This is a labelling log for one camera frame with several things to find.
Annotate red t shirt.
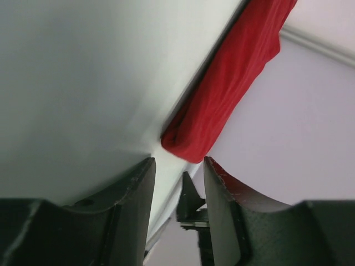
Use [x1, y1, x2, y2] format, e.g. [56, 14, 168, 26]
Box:
[161, 0, 296, 163]

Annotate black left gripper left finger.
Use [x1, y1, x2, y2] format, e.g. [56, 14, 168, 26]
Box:
[1, 158, 156, 265]

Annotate right aluminium corner post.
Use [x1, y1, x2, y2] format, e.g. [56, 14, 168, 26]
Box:
[280, 25, 354, 69]

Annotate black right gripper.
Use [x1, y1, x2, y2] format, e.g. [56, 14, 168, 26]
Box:
[176, 171, 212, 266]

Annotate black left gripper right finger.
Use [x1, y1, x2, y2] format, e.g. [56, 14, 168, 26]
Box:
[204, 157, 354, 265]

